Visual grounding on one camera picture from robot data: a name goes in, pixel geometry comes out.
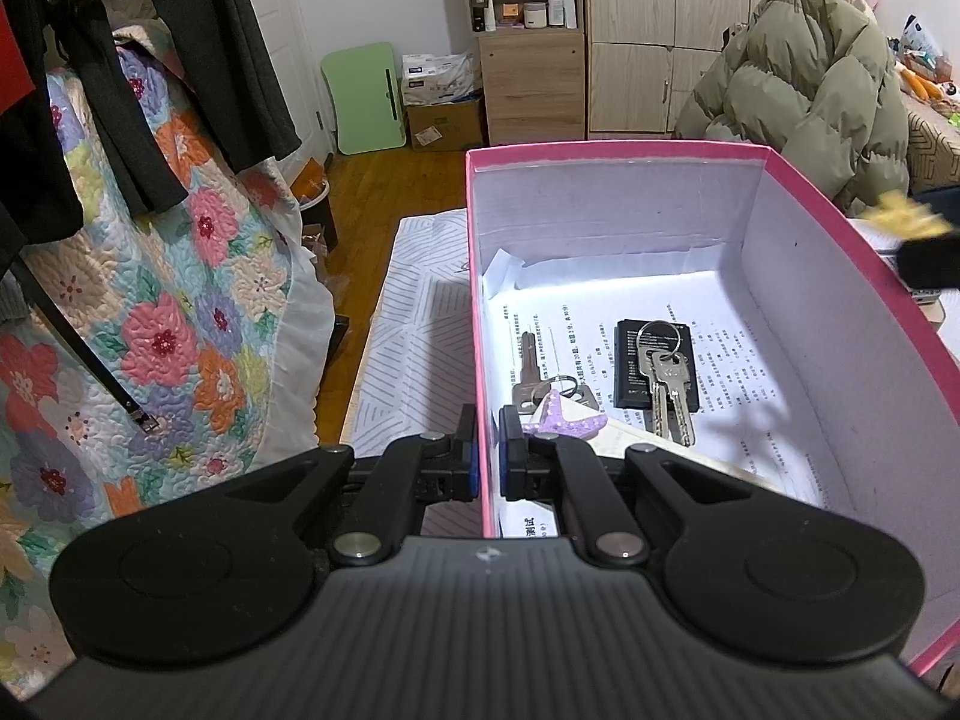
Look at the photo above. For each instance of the silver key bunch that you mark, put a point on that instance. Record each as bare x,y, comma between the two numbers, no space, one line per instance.
664,366

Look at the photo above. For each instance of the patterned bed cover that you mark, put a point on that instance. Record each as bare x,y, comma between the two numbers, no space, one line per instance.
933,158

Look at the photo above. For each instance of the wooden shelf cabinet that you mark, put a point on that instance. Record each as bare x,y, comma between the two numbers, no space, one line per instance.
533,61

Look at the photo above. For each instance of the brown cardboard box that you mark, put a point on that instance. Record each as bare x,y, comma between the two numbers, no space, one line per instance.
448,127

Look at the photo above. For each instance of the black hanging coat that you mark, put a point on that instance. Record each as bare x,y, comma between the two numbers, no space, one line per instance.
229,80

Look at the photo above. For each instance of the beige wardrobe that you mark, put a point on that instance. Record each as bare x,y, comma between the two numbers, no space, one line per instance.
645,56

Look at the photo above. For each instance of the pink cardboard box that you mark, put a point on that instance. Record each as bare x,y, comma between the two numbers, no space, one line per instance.
882,380

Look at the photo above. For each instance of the olive green puffer jacket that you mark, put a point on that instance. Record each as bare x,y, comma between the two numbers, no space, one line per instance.
815,81

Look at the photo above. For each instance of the white patterned tablecloth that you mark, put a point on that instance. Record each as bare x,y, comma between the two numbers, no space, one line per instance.
416,372

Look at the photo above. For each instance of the printed white paper sheet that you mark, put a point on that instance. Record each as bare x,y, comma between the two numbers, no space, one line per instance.
752,411

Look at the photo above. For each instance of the key with purple star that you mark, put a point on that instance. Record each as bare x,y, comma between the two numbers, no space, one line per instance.
560,405

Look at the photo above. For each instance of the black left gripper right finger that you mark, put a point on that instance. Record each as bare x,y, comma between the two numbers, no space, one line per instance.
553,485

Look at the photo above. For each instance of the floral quilt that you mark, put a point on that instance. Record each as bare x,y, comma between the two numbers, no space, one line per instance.
210,315

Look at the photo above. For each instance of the white plastic bag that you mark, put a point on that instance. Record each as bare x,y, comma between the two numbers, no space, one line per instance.
432,80

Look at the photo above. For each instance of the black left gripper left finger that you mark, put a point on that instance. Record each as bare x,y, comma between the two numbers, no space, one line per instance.
352,511

